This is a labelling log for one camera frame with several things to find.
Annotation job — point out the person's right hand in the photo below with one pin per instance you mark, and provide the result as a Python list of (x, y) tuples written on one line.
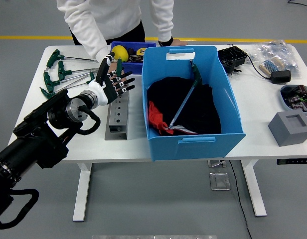
[(113, 68)]

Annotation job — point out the person's left hand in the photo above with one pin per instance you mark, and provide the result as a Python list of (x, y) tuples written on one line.
[(179, 42)]

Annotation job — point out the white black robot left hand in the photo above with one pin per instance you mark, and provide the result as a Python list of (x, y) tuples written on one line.
[(106, 87)]

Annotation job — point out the grey metal tool stand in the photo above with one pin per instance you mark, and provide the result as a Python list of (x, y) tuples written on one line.
[(118, 117)]

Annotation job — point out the person's right forearm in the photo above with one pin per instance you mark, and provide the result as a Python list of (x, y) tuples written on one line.
[(88, 37)]

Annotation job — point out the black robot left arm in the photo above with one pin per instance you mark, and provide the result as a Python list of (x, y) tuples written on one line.
[(36, 142)]

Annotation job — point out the person's left forearm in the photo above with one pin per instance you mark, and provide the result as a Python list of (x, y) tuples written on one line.
[(163, 22)]

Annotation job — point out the large light blue box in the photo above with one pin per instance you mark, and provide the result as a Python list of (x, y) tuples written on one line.
[(193, 149)]

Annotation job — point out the black wristband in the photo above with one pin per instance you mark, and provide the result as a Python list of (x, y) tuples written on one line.
[(166, 42)]

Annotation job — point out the small dark blue bin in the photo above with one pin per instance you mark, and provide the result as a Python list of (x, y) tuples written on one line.
[(133, 68)]

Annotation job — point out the dark hardware pieces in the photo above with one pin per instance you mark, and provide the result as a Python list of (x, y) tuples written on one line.
[(134, 58)]

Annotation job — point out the yellow tape measure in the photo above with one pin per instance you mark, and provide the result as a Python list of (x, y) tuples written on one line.
[(141, 51)]

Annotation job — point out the person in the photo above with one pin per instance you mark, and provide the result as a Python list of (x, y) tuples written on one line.
[(111, 17)]

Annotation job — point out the black plastic tray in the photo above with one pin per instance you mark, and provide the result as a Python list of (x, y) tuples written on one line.
[(232, 56)]

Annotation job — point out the red cloth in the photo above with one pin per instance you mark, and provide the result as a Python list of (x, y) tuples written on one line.
[(154, 114)]

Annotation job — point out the black cloth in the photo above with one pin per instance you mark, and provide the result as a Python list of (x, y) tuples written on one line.
[(205, 112)]

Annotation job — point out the clear plastic component bags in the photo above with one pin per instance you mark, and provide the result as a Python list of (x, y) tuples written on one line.
[(273, 49)]

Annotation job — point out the beige resistor tape strip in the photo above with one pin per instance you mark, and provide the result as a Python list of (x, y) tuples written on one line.
[(270, 66)]

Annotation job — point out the black power adapter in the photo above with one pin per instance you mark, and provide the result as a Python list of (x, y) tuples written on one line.
[(280, 76)]

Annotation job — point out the white table leg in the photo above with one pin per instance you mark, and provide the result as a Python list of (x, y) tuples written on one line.
[(254, 189), (81, 191)]

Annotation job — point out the small metal floor plate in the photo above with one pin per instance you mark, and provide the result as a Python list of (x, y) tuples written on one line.
[(215, 163)]

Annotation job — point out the light blue parts dish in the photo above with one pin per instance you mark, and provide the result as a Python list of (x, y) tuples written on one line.
[(296, 98)]

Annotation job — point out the grey block with square recess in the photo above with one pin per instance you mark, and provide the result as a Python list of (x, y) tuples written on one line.
[(290, 134)]

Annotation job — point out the square metal floor plate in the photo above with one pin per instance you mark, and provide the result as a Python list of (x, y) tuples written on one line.
[(219, 181)]

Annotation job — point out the black table control panel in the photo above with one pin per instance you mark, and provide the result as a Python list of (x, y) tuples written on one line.
[(293, 161)]

